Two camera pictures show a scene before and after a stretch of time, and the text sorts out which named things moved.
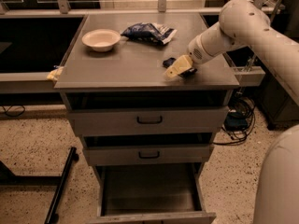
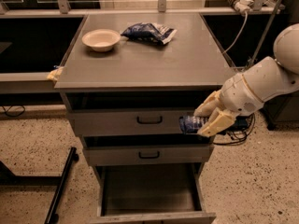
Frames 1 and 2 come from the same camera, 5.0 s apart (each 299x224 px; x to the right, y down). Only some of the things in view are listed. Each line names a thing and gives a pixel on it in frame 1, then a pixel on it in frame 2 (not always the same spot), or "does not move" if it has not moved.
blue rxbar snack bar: [185, 74] -> [192, 124]
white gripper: [197, 53] -> [239, 94]
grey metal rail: [27, 82] does not move
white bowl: [101, 39] does not move
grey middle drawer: [151, 154] does not move
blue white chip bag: [150, 32] does not move
